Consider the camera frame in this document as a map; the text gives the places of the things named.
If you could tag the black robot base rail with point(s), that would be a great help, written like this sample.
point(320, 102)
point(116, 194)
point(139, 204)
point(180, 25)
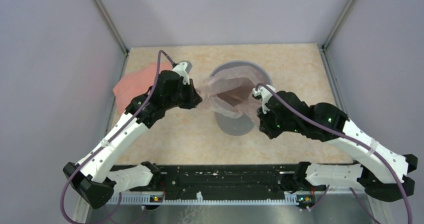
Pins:
point(244, 182)

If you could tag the translucent pink trash bag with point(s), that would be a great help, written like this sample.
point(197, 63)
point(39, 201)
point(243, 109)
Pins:
point(229, 92)

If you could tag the folded pink trash bags stack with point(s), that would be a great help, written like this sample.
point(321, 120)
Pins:
point(132, 85)

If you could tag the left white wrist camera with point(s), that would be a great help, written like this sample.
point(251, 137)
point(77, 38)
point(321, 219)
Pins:
point(183, 68)

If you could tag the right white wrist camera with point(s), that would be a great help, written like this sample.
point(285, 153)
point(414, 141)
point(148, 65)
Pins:
point(263, 92)

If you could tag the aluminium frame post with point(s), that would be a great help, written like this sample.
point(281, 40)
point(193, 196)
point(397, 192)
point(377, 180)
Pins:
point(101, 8)
point(338, 24)

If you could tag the white slotted cable duct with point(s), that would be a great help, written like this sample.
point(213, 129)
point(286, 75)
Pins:
point(156, 199)

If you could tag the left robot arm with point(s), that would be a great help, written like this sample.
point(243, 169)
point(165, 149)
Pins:
point(93, 178)

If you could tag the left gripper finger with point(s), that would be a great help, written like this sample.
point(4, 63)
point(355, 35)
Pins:
point(194, 95)
point(190, 103)

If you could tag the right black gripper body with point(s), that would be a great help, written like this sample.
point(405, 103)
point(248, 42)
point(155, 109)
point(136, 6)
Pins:
point(274, 126)

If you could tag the right aluminium frame post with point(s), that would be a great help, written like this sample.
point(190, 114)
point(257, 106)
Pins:
point(338, 24)

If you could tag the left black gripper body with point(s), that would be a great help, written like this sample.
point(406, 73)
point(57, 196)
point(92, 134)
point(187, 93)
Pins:
point(184, 92)

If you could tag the grey plastic trash bin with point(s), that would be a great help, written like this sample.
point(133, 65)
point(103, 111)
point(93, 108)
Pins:
point(242, 125)

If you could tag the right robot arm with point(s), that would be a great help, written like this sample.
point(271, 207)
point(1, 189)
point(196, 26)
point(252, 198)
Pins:
point(376, 170)

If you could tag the left aluminium frame post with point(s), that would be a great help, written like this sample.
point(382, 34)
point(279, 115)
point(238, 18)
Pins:
point(101, 8)

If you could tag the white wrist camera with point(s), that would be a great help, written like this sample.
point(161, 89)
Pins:
point(263, 92)
point(183, 68)

